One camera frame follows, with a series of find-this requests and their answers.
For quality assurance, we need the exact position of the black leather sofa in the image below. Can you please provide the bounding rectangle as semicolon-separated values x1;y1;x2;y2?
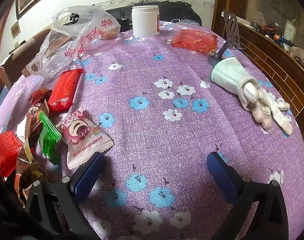
64;1;202;33

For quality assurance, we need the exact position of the clear plastic bag red print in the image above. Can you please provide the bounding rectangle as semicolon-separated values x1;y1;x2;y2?
26;5;121;79

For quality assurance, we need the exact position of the small dark red candy packet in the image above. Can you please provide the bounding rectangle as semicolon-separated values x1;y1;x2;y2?
29;87;52;105

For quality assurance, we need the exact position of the brown armchair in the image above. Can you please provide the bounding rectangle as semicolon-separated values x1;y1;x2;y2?
0;29;52;88

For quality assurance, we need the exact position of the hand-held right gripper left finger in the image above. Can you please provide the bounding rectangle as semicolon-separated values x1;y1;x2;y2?
24;152;106;240

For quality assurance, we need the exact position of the red mesh bag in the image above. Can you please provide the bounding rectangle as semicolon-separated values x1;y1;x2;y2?
170;29;218;55

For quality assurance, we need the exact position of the wooden panelled bench back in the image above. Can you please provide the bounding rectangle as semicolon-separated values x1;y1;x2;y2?
238;22;304;130

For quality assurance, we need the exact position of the metal phone stand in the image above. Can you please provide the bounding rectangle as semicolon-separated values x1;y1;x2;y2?
208;10;246;61

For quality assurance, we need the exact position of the pink bear snack packet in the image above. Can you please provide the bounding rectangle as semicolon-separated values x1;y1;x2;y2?
56;107;115;170

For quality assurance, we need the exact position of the white plastic jar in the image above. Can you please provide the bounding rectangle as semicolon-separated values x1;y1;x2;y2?
131;5;160;37

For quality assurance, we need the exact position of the purple floral tablecloth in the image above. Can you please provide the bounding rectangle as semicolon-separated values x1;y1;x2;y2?
0;20;304;240

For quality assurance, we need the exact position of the small wall plaque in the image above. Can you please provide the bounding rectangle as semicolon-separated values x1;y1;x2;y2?
11;21;20;39

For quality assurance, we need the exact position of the white knit glove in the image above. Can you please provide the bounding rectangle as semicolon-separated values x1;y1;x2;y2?
242;81;273;130
210;57;293;135

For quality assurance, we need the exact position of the large red snack packet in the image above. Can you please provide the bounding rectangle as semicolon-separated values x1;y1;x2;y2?
47;69;84;113

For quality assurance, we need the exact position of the red foil snack packet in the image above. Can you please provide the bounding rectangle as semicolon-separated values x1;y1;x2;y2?
0;130;24;178

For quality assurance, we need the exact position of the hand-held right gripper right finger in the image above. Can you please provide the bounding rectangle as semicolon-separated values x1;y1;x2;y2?
206;152;290;240

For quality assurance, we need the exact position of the brown gold snack packet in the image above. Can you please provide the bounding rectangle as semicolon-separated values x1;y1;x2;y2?
14;100;51;208

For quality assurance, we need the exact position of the green snack packet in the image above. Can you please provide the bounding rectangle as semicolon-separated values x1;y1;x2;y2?
38;111;62;165

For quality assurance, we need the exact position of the white plastic bucket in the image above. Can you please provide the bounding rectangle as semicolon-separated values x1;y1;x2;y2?
284;20;297;43

